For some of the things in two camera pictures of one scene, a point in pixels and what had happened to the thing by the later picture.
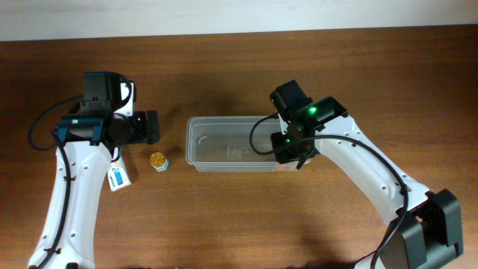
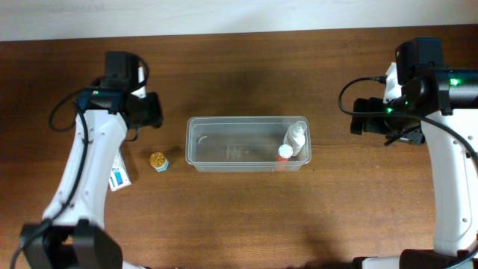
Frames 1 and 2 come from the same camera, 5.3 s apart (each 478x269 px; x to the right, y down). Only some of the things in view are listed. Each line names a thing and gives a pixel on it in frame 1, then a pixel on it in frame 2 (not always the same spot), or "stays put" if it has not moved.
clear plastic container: [222, 143] stays put
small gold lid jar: [158, 161] stays put
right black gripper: [293, 150] → [358, 116]
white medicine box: [118, 175] stays put
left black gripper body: [151, 126] → [151, 110]
